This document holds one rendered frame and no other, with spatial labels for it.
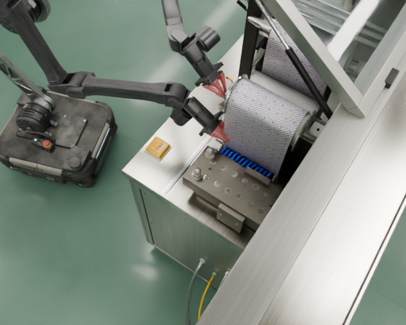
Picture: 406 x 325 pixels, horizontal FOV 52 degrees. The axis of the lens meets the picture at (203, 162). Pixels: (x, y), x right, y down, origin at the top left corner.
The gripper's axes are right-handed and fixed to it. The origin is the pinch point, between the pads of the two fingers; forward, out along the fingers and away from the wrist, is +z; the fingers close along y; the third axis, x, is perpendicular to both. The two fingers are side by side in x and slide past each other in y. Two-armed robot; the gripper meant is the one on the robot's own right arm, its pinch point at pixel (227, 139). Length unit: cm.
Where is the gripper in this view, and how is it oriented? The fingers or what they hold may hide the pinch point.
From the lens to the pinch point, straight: 151.8
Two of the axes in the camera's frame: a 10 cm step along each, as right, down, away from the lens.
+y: -5.6, 7.2, -4.1
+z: 7.2, 6.7, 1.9
